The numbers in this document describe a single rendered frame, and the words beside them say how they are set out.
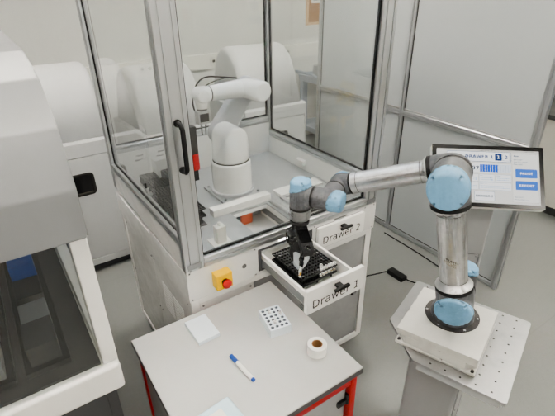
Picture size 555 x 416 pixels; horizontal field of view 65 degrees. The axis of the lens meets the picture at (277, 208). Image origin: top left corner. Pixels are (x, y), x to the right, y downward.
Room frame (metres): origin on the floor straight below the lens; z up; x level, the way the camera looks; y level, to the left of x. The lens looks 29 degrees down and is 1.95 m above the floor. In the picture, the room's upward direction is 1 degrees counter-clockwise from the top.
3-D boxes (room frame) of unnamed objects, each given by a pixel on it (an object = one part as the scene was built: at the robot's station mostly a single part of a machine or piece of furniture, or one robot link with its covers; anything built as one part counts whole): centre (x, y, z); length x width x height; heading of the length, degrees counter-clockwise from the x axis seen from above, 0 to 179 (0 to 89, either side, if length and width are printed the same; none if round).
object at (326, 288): (1.32, -0.22, 0.87); 0.29 x 0.02 x 0.11; 124
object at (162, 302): (2.01, 0.19, 0.40); 1.03 x 0.95 x 0.80; 124
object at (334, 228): (1.76, -0.30, 0.87); 0.29 x 0.02 x 0.11; 124
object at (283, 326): (1.25, 0.02, 0.78); 0.12 x 0.08 x 0.04; 24
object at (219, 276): (1.39, 0.22, 0.88); 0.07 x 0.05 x 0.07; 124
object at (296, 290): (1.49, -0.10, 0.86); 0.40 x 0.26 x 0.06; 34
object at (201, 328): (1.22, 0.29, 0.77); 0.13 x 0.09 x 0.02; 34
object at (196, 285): (2.01, 0.20, 0.87); 1.02 x 0.95 x 0.14; 124
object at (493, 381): (1.20, -0.66, 0.70); 0.45 x 0.44 x 0.12; 53
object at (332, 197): (1.31, -0.18, 1.28); 0.11 x 0.11 x 0.08; 64
